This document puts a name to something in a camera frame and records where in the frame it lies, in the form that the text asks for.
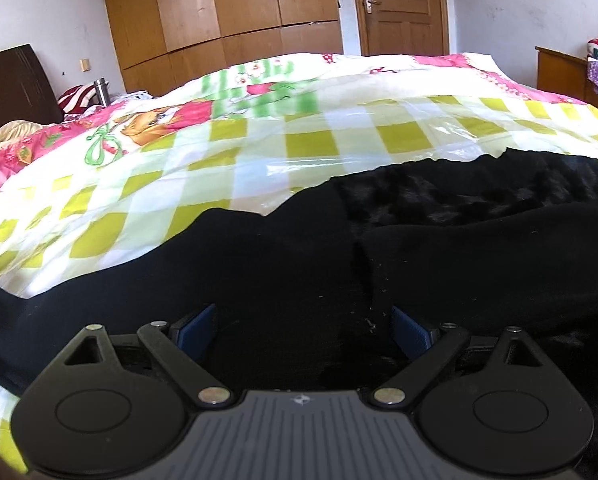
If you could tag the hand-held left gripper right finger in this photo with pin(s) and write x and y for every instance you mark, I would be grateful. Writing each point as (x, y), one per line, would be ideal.
(410, 332)

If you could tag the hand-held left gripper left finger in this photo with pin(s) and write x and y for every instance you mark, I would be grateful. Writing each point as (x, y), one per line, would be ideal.
(199, 330)

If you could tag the black pants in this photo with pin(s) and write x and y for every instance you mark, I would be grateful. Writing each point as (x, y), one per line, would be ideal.
(279, 285)

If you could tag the checkered printed blanket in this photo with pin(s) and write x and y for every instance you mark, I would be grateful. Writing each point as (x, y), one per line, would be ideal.
(304, 135)

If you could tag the white crumpled cloth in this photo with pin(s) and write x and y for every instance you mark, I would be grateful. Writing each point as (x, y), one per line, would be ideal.
(134, 96)

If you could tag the steel bottle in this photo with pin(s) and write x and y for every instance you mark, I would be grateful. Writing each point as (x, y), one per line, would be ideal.
(101, 92)

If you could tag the red striped pillow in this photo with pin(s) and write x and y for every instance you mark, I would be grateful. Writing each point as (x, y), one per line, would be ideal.
(76, 101)

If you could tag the beige pillow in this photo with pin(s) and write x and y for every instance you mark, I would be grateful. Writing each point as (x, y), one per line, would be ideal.
(9, 135)

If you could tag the wooden cabinet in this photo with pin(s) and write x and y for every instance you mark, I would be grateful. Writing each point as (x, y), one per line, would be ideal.
(559, 72)

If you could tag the dark wooden headboard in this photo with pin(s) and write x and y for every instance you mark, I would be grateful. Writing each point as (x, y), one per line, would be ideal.
(14, 85)

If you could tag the wooden wardrobe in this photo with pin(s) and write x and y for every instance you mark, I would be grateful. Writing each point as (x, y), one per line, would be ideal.
(219, 10)

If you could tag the wooden door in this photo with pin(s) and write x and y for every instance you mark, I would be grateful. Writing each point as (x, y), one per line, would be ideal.
(404, 5)

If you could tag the red white plush toy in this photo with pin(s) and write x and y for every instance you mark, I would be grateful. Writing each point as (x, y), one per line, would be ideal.
(596, 49)

